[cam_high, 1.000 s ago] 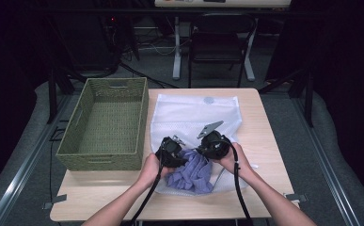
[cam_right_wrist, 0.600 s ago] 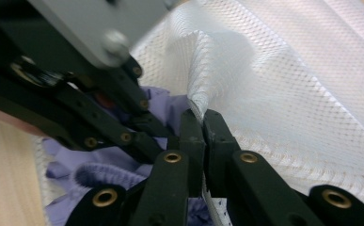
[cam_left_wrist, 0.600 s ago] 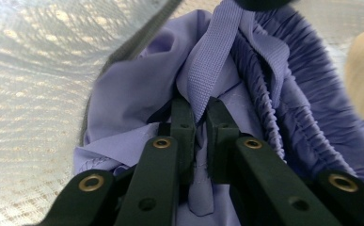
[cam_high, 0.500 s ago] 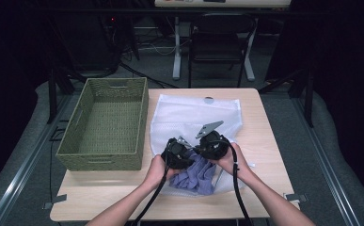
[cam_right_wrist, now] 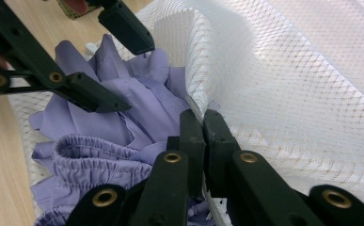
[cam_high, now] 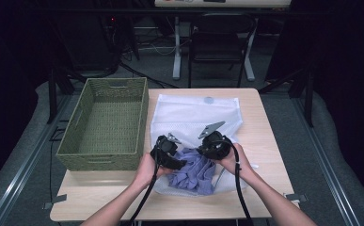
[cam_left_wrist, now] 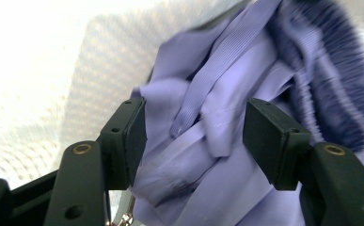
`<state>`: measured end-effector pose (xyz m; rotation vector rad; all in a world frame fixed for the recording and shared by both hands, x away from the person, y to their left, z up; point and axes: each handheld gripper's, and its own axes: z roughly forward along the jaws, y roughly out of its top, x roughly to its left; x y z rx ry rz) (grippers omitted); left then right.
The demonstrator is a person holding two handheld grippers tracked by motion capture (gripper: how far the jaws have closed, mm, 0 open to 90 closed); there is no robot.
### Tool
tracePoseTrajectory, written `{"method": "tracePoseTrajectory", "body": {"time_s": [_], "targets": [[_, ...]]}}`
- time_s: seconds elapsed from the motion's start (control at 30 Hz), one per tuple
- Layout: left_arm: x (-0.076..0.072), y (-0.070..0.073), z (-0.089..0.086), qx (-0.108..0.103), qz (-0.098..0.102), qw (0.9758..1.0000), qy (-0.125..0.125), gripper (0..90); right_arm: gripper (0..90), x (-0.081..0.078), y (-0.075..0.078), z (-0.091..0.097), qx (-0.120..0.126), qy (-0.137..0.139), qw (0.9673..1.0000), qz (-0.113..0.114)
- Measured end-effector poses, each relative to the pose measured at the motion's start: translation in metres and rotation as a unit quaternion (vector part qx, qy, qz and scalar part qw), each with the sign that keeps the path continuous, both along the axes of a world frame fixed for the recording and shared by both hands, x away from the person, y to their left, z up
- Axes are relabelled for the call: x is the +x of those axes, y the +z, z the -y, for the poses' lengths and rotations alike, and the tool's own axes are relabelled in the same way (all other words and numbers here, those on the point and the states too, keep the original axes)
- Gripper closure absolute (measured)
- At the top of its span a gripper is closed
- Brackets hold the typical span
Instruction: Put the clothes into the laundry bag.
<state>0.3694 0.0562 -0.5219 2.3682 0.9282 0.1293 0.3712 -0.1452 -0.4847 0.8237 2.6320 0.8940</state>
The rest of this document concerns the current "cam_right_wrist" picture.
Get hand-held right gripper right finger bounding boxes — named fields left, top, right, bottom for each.
left=202, top=108, right=324, bottom=226

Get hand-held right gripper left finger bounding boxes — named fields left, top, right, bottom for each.
left=129, top=108, right=207, bottom=226

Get purple garment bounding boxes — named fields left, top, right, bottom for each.
left=28, top=33, right=216, bottom=226

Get green woven basket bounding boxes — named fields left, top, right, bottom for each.
left=56, top=0, right=102, bottom=21

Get white mesh laundry bag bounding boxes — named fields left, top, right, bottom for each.
left=8, top=0, right=364, bottom=226

